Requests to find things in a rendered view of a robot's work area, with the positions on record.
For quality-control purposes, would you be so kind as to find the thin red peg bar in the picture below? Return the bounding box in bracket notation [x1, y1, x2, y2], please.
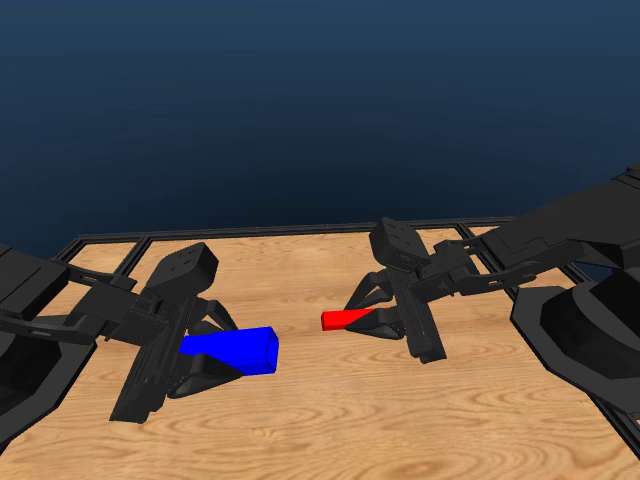
[321, 308, 389, 332]

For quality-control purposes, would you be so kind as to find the black table frame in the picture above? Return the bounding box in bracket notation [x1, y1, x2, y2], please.
[47, 215, 640, 464]

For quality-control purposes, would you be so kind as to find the blue hollow socket block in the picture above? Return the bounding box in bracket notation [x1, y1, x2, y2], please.
[178, 325, 280, 375]

